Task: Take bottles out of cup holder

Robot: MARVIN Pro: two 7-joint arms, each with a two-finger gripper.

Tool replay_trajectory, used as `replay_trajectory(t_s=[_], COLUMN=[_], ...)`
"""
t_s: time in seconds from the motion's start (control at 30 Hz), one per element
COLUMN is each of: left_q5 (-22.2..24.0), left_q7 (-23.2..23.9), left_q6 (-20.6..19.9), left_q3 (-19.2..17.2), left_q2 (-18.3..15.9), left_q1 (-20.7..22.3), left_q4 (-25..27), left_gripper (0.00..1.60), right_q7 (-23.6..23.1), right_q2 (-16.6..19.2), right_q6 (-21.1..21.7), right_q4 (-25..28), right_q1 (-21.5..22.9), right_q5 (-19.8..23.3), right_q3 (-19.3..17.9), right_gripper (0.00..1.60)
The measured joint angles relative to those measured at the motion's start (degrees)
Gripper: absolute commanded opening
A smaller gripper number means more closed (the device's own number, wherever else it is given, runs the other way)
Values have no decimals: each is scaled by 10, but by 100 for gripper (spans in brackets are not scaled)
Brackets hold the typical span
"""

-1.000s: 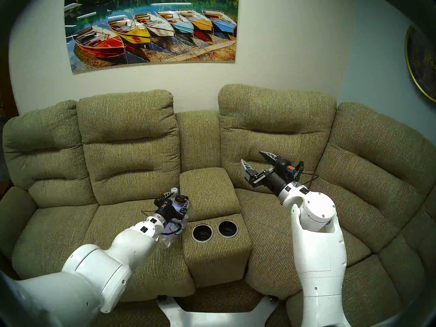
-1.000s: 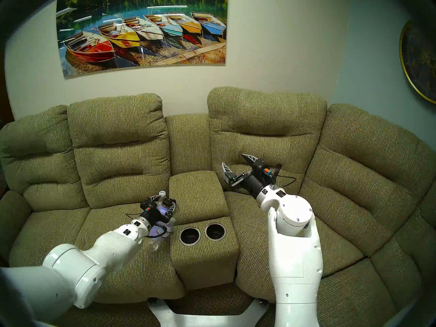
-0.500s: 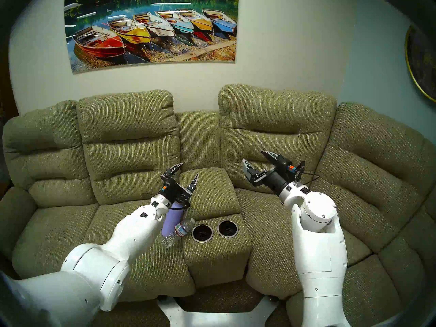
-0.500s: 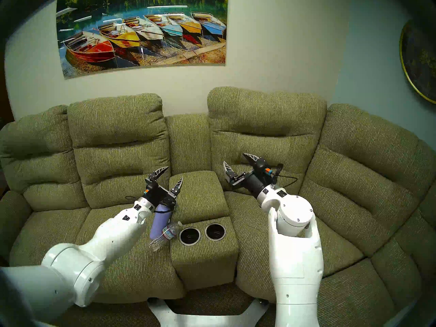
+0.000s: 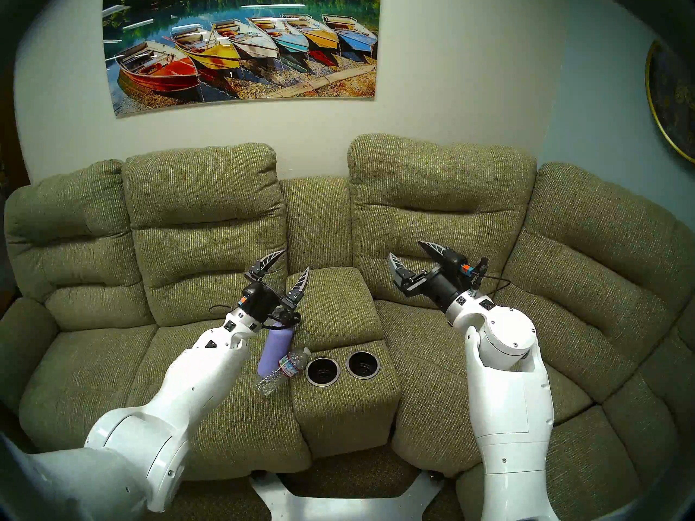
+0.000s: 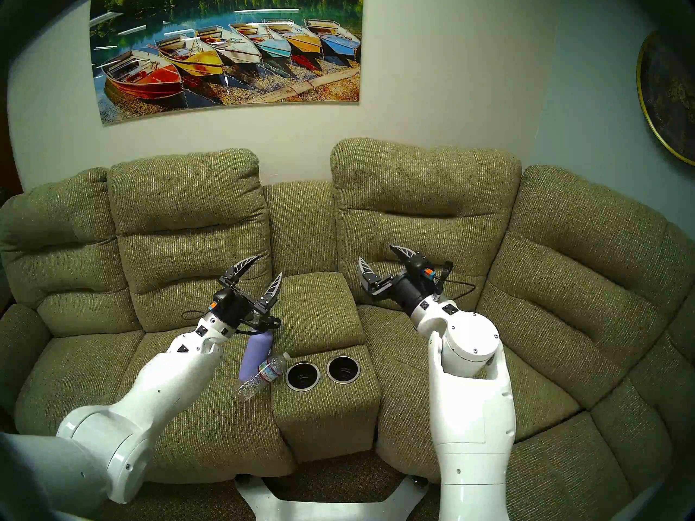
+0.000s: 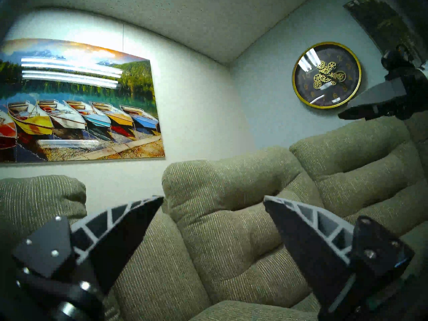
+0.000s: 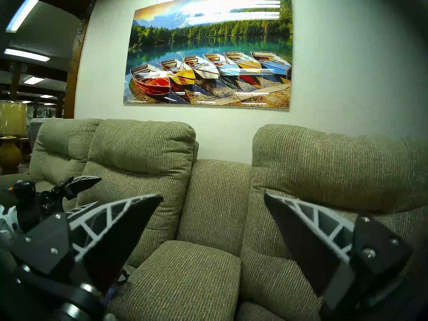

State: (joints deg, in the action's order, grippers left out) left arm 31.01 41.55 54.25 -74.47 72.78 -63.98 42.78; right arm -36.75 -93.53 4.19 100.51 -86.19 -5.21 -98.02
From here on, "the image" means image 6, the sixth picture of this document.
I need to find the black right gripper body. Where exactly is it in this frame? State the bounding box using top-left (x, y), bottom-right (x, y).
top-left (372, 257), bottom-right (451, 314)

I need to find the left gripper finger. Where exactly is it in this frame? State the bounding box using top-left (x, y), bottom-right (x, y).
top-left (260, 272), bottom-right (284, 312)
top-left (220, 256), bottom-right (260, 287)

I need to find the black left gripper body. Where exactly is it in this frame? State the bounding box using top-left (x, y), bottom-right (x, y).
top-left (209, 284), bottom-right (272, 331)

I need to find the purple metal flask bottle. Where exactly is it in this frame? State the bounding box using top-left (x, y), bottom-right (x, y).
top-left (239, 330), bottom-right (274, 382)

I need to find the clear Crystal Geyser water bottle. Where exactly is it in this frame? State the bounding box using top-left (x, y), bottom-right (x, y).
top-left (237, 353), bottom-right (292, 401)

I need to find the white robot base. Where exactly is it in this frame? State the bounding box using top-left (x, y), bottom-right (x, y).
top-left (235, 474), bottom-right (429, 521)

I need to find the green fabric sectional sofa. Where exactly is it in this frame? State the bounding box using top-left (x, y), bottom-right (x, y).
top-left (0, 138), bottom-right (695, 521)

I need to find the green fabric sofa console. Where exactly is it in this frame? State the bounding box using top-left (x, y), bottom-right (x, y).
top-left (269, 272), bottom-right (382, 463)

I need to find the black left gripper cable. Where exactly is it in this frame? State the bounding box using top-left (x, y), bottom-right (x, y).
top-left (182, 308), bottom-right (282, 336)

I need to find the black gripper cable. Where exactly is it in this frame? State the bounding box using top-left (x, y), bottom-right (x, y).
top-left (182, 308), bottom-right (282, 336)
top-left (434, 261), bottom-right (477, 301)

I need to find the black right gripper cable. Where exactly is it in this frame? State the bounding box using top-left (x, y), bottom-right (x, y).
top-left (434, 261), bottom-right (477, 301)

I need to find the metal cup holder ring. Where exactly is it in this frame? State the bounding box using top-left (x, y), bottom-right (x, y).
top-left (326, 355), bottom-right (361, 385)
top-left (286, 361), bottom-right (321, 392)

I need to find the colourful boats wall picture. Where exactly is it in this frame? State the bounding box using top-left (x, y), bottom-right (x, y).
top-left (89, 0), bottom-right (364, 126)

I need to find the round dark gold-rimmed wall decor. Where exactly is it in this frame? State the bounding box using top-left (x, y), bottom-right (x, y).
top-left (636, 30), bottom-right (695, 167)

